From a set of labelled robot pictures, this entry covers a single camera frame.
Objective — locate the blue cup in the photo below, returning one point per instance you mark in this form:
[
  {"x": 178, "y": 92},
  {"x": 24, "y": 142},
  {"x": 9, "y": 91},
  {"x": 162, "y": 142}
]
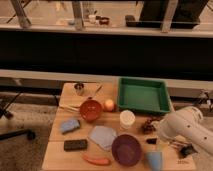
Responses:
[{"x": 154, "y": 159}]

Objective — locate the black brush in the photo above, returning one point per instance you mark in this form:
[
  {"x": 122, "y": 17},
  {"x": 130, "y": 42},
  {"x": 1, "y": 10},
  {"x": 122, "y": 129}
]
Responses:
[{"x": 183, "y": 149}]

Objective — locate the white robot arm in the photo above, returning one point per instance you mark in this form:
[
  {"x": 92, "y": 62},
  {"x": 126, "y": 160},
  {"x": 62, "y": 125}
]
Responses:
[{"x": 186, "y": 122}]

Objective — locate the metal spoon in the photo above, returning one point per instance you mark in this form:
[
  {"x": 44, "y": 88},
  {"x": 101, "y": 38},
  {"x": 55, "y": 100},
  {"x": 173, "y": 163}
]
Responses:
[{"x": 94, "y": 94}]

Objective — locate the peach fruit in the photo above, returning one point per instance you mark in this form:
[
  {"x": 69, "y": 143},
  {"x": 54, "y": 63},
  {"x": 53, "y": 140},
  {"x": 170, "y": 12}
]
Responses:
[{"x": 109, "y": 105}]

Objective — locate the small metal cup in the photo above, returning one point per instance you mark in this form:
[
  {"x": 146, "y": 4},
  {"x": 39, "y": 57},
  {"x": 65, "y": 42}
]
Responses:
[{"x": 79, "y": 88}]

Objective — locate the orange bowl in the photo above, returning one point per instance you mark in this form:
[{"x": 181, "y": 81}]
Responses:
[{"x": 90, "y": 110}]

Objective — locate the white cup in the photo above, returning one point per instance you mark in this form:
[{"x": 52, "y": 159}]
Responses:
[{"x": 127, "y": 119}]

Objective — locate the wooden chopsticks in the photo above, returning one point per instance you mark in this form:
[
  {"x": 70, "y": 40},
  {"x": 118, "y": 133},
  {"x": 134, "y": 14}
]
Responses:
[{"x": 69, "y": 108}]

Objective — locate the green plastic tray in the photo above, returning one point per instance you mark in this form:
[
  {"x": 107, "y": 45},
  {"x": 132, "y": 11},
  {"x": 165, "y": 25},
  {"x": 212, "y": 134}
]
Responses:
[{"x": 143, "y": 96}]

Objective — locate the light blue cloth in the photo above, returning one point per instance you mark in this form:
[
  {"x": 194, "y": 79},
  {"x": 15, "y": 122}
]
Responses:
[{"x": 103, "y": 136}]

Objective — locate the blue sponge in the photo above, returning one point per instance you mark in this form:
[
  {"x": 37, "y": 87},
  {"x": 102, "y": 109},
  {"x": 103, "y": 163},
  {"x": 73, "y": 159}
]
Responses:
[{"x": 69, "y": 126}]

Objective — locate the bunch of dark grapes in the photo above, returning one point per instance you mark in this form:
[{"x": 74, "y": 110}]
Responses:
[{"x": 147, "y": 127}]

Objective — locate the purple bowl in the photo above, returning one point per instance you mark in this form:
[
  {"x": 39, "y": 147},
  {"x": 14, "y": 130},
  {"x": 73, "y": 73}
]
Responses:
[{"x": 126, "y": 150}]

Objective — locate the black eraser block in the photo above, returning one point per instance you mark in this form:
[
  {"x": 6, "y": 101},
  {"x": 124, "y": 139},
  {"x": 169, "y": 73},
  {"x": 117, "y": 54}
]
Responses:
[{"x": 73, "y": 145}]

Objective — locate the orange carrot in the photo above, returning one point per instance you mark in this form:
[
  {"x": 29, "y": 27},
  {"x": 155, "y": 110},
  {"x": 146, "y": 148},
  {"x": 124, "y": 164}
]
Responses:
[{"x": 97, "y": 161}]

